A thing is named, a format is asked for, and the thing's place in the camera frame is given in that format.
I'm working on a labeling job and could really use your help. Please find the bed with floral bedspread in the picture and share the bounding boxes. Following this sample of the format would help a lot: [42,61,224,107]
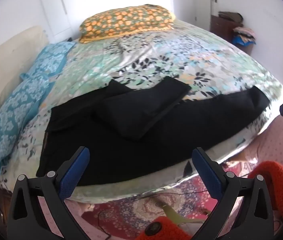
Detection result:
[0,20,283,205]

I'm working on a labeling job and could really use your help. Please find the black pants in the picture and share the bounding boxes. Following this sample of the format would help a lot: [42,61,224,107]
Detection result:
[36,76,271,187]

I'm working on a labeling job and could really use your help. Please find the person's pink dotted clothing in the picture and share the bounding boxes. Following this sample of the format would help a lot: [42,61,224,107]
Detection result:
[38,116,283,240]

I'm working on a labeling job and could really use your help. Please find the white wardrobe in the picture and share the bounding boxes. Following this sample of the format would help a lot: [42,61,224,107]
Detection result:
[35,0,112,43]

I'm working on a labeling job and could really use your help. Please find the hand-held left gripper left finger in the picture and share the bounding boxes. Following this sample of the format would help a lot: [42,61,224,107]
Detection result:
[7,146,91,240]

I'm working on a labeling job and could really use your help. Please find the patterned floor rug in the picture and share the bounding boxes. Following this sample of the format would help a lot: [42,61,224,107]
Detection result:
[82,162,257,240]

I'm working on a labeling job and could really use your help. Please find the red fuzzy slipper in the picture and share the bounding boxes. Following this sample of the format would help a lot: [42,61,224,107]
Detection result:
[248,161,283,213]
[135,216,192,240]

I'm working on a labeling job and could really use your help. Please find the white door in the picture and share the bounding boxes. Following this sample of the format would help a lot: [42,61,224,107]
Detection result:
[194,0,218,30]

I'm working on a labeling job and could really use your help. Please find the stack of folded clothes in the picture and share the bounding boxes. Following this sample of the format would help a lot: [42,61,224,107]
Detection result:
[232,26,256,48]

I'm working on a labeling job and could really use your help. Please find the brown wooden cabinet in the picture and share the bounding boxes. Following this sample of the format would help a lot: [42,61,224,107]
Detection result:
[210,14,244,43]

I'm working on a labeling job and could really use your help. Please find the folded olive cloth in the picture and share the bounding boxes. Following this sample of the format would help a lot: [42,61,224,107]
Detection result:
[218,11,243,23]

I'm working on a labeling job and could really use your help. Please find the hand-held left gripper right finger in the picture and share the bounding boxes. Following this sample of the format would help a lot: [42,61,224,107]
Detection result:
[191,147,274,240]

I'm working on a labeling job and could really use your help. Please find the blue patterned pillow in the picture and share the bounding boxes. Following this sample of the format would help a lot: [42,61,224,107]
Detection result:
[0,75,51,175]
[20,41,77,80]

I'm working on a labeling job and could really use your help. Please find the cream padded headboard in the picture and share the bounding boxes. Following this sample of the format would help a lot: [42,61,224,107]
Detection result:
[0,26,49,155]

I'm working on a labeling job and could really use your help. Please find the orange floral pillow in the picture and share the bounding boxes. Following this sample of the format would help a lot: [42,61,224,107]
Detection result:
[79,4,176,44]

